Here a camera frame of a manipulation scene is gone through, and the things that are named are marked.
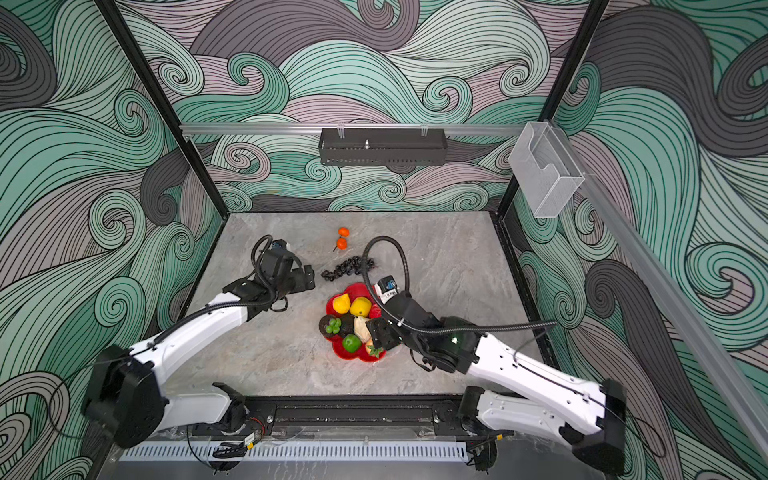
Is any large yellow lemon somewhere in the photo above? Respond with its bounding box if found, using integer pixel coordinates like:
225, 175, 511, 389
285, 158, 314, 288
349, 296, 372, 318

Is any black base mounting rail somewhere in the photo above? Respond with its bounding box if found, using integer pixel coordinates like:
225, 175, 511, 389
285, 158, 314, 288
119, 394, 577, 439

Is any red flower-shaped fruit bowl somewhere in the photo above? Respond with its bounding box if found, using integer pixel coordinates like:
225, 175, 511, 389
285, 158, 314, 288
320, 283, 386, 363

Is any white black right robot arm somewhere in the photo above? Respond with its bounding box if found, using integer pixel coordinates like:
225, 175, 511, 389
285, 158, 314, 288
369, 293, 627, 476

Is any black perforated wall tray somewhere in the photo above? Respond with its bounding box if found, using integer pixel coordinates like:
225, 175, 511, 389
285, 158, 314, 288
318, 129, 448, 167

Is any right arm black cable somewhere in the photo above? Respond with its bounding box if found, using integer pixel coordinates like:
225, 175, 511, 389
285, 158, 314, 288
361, 235, 558, 335

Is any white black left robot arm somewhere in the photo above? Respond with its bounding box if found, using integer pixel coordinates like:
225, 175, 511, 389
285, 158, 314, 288
81, 265, 315, 449

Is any small peach fruit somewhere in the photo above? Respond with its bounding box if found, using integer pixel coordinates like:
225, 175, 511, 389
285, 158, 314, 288
366, 341, 384, 359

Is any aluminium wall rail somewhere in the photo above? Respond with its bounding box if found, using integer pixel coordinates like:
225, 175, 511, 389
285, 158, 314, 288
180, 122, 525, 137

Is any white slotted cable duct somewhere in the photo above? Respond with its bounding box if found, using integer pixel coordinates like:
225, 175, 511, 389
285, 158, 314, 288
120, 441, 468, 463

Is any small wrinkled yellow fruit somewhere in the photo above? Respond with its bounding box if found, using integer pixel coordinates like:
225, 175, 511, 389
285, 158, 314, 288
332, 293, 351, 315

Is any dark purple grape bunch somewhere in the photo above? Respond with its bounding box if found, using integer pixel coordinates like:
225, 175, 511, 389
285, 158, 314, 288
321, 256, 377, 282

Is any dark brown passion fruit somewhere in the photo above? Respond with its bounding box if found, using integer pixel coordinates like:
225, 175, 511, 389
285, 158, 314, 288
318, 315, 343, 338

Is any clear plastic wall bin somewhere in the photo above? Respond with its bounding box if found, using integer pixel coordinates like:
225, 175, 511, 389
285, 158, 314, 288
508, 122, 584, 219

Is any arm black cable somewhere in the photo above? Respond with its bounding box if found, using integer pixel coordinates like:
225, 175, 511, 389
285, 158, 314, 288
361, 235, 558, 335
152, 234, 289, 346

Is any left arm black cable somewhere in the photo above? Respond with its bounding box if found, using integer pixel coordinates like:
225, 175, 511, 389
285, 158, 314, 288
152, 234, 289, 346

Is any dark avocado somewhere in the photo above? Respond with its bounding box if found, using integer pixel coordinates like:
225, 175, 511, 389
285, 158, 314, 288
339, 313, 355, 338

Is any beige garlic bulb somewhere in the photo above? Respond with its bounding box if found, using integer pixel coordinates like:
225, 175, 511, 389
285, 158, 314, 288
354, 316, 371, 344

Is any green lime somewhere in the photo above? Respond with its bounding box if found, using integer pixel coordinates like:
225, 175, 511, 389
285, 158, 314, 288
342, 334, 363, 354

